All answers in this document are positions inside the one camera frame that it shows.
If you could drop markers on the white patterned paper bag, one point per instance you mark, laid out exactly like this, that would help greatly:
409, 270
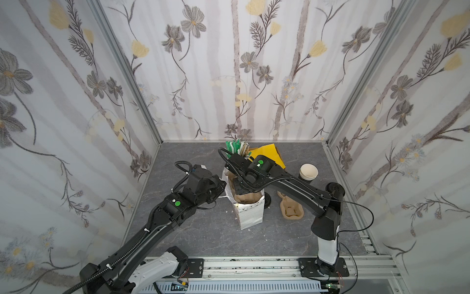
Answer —
246, 215

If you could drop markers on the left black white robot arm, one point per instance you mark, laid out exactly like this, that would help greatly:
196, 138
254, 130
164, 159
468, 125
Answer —
112, 276

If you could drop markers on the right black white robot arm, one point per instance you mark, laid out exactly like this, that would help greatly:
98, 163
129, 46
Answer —
326, 206

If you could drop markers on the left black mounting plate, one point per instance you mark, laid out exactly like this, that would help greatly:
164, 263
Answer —
190, 268

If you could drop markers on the brown pulp cup carrier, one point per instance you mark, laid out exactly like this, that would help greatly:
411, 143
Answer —
290, 209

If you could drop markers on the black cup lid stack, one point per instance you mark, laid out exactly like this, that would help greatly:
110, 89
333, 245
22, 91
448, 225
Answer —
267, 200

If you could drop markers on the black paper cup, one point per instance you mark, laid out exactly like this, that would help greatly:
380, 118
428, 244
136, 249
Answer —
308, 172

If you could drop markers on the green white straws bundle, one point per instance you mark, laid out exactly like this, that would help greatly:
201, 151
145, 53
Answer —
239, 147

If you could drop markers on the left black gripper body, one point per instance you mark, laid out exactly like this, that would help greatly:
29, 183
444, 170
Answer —
219, 187

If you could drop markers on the yellow napkins stack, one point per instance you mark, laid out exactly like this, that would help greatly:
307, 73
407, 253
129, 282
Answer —
269, 151

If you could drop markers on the black mounting plate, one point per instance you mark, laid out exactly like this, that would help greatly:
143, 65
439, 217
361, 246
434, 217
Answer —
312, 267
190, 268

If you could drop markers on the brown pulp carrier top piece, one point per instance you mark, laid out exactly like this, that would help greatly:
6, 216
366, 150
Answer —
249, 198

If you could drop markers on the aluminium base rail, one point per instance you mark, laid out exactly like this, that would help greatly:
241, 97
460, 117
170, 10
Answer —
281, 275

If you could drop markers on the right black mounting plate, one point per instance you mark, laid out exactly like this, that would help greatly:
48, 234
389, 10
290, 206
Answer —
312, 267

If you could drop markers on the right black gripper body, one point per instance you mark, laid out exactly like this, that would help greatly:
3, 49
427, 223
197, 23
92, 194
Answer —
235, 182

